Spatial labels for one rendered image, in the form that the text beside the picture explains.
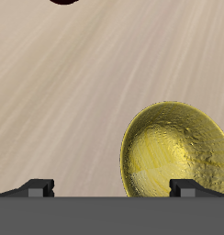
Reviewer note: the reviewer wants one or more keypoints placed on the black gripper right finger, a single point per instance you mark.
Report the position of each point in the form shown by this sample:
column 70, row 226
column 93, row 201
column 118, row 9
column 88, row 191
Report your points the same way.
column 185, row 187

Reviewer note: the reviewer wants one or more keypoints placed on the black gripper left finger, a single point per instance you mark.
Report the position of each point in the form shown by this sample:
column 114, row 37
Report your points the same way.
column 37, row 187

